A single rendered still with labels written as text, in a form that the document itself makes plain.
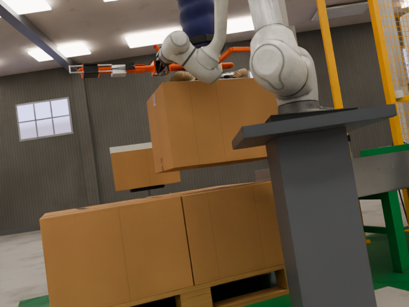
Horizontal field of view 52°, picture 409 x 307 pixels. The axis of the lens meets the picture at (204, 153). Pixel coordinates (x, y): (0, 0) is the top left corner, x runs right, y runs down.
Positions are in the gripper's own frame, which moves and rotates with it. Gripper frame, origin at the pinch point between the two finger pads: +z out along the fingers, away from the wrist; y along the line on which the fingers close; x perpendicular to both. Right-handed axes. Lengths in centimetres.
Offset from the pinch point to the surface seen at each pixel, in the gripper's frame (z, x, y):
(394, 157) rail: -37, 106, 63
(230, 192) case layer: -22, 20, 68
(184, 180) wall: 788, 250, 54
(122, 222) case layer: -22, -32, 73
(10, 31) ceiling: 640, -98, -276
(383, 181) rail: -37, 96, 74
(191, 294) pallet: -22, -6, 109
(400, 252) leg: -37, 99, 110
